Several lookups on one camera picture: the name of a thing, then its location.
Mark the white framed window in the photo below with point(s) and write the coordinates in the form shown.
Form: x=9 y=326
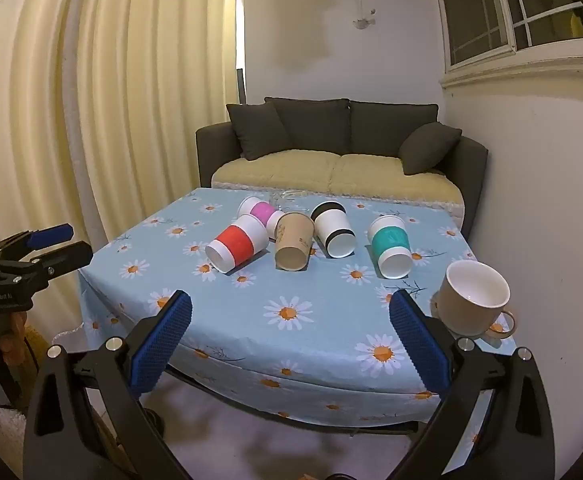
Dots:
x=476 y=5

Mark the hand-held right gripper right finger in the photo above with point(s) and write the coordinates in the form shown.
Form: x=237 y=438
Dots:
x=418 y=340

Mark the dark grey sofa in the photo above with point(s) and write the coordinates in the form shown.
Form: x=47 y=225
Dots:
x=211 y=152

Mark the brown paper cup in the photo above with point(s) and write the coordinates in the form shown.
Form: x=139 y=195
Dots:
x=294 y=237

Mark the beige seat cushion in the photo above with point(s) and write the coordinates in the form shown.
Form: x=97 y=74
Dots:
x=276 y=170
x=391 y=182

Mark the blue daisy print tablecloth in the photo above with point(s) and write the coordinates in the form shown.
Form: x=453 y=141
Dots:
x=321 y=287

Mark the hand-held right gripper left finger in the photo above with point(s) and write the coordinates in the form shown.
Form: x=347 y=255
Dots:
x=164 y=340

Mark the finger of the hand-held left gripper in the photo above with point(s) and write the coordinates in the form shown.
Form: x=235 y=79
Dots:
x=51 y=234
x=66 y=255

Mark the person's left hand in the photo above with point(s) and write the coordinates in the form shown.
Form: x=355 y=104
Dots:
x=14 y=332

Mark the black sleeve paper cup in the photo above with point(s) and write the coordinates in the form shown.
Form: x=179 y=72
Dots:
x=331 y=226

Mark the clear glass ashtray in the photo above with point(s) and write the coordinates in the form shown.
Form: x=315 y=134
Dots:
x=291 y=200

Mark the cream pleated curtain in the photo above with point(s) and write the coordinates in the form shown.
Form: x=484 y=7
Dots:
x=96 y=110

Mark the dark grey throw cushion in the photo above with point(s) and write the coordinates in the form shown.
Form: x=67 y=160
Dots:
x=256 y=130
x=429 y=147

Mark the pink sleeve paper cup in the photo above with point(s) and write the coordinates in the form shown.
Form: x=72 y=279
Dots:
x=264 y=210

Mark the white ceramic mug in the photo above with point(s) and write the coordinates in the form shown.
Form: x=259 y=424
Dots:
x=464 y=315

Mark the dark grey back cushion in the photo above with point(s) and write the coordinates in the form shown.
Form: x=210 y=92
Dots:
x=316 y=125
x=386 y=127

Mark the teal sleeve paper cup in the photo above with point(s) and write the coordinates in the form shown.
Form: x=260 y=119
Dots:
x=389 y=242

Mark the red sleeve paper cup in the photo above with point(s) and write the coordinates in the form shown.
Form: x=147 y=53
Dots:
x=236 y=242

